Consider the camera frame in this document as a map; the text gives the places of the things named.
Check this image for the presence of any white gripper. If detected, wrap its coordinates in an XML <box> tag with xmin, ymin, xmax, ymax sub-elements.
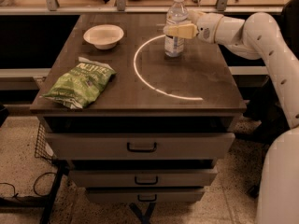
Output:
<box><xmin>164</xmin><ymin>10</ymin><xmax>223</xmax><ymax>44</ymax></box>

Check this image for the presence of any clear plastic water bottle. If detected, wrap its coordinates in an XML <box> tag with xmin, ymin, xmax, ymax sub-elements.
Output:
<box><xmin>164</xmin><ymin>0</ymin><xmax>188</xmax><ymax>58</ymax></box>

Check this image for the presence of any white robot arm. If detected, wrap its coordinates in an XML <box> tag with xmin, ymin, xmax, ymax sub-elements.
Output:
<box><xmin>164</xmin><ymin>10</ymin><xmax>299</xmax><ymax>224</ymax></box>

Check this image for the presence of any white ceramic bowl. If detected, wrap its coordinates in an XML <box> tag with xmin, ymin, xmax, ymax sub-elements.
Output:
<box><xmin>83</xmin><ymin>24</ymin><xmax>124</xmax><ymax>50</ymax></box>

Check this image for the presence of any black office chair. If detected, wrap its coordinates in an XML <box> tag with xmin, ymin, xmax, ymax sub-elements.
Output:
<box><xmin>235</xmin><ymin>77</ymin><xmax>289</xmax><ymax>199</ymax></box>

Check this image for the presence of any grey drawer cabinet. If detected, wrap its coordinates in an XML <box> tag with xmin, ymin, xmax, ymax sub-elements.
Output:
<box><xmin>29</xmin><ymin>13</ymin><xmax>248</xmax><ymax>204</ymax></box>

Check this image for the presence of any green chip bag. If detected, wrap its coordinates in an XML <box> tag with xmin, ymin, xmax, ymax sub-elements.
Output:
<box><xmin>43</xmin><ymin>57</ymin><xmax>116</xmax><ymax>109</ymax></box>

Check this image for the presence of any bottom grey drawer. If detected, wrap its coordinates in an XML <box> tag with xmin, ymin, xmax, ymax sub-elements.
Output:
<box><xmin>86</xmin><ymin>188</ymin><xmax>204</xmax><ymax>203</ymax></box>

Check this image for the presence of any grey drawer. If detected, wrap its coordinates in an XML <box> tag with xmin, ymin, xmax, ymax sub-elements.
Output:
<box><xmin>86</xmin><ymin>188</ymin><xmax>204</xmax><ymax>203</ymax></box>
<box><xmin>69</xmin><ymin>168</ymin><xmax>218</xmax><ymax>188</ymax></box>
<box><xmin>46</xmin><ymin>133</ymin><xmax>235</xmax><ymax>160</ymax></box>

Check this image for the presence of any top grey drawer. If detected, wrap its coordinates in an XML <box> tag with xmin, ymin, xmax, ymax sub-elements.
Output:
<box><xmin>46</xmin><ymin>133</ymin><xmax>235</xmax><ymax>160</ymax></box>

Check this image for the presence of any middle grey drawer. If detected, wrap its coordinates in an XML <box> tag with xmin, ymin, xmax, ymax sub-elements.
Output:
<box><xmin>69</xmin><ymin>168</ymin><xmax>218</xmax><ymax>188</ymax></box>

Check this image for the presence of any black metal stand leg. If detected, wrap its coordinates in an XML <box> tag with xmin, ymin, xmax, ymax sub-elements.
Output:
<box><xmin>0</xmin><ymin>163</ymin><xmax>68</xmax><ymax>224</ymax></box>

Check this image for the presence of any wire mesh basket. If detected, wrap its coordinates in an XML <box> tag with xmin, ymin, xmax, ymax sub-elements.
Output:
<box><xmin>35</xmin><ymin>124</ymin><xmax>53</xmax><ymax>163</ymax></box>

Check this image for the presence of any black floor cable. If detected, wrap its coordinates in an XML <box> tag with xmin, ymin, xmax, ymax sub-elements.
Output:
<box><xmin>0</xmin><ymin>171</ymin><xmax>59</xmax><ymax>201</ymax></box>

